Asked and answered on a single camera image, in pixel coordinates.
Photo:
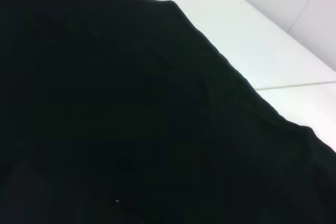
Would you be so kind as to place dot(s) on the black t-shirt with white lettering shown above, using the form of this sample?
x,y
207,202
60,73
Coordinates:
x,y
118,103

